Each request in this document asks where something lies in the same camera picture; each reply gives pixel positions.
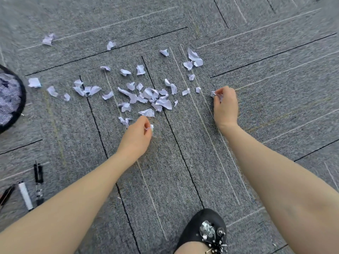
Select person's left hand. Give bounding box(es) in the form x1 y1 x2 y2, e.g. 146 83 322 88
117 115 154 162

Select person's right hand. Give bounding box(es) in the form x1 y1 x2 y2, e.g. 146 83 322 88
213 86 239 128

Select person's left forearm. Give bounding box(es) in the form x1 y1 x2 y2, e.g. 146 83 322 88
0 151 139 254

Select person's right forearm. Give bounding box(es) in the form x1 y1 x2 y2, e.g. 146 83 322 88
217 122 339 254

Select scattered pile of paper pieces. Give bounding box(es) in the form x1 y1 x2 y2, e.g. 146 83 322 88
28 33 204 129

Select black jewelled shoe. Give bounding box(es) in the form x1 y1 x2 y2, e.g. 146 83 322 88
173 208 228 254

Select black clip pen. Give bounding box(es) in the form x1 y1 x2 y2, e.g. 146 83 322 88
33 160 44 207

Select black mesh wastebasket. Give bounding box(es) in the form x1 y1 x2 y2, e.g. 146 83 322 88
0 64 26 134

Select white marker pen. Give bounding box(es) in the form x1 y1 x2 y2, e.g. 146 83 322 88
18 181 34 211

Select dark slim pen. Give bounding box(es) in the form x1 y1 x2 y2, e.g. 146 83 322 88
0 184 16 209

